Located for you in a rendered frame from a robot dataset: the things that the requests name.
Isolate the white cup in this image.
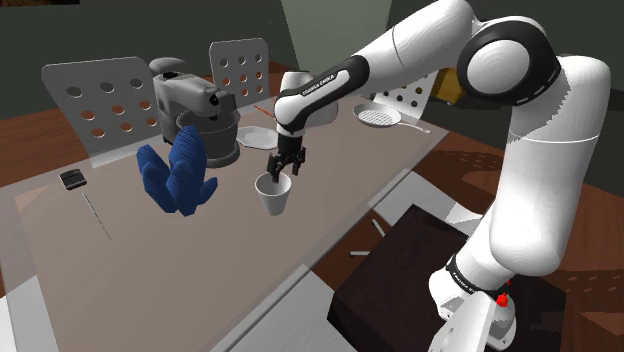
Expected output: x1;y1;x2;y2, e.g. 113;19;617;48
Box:
254;171;293;217

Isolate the white angular plate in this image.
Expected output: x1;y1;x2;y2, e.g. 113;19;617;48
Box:
236;125;280;151

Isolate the narrow grey perforated chair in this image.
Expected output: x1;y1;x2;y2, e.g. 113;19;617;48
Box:
208;37;271;102

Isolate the white frying pan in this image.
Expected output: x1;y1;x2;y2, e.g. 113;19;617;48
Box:
352;102;433;135

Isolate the blue lobed figure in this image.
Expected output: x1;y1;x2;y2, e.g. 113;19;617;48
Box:
135;124;220;218

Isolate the grey stand mixer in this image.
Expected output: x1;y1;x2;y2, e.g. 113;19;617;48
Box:
148;56;242;170

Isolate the glass topped dining table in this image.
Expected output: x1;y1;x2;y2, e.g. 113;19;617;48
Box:
0;91;451;352

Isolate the dark robot stand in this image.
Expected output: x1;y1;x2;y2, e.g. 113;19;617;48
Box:
326;204;570;352

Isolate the yellow box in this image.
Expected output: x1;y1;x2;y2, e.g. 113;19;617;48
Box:
435;67;463;105

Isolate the wide grey perforated chair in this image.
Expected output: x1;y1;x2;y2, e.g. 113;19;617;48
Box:
40;55;163;158

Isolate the thin grey stick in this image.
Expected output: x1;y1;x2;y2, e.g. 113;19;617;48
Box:
80;191;113;242

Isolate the small black flat box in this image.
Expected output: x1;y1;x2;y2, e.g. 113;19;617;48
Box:
58;168;88;192

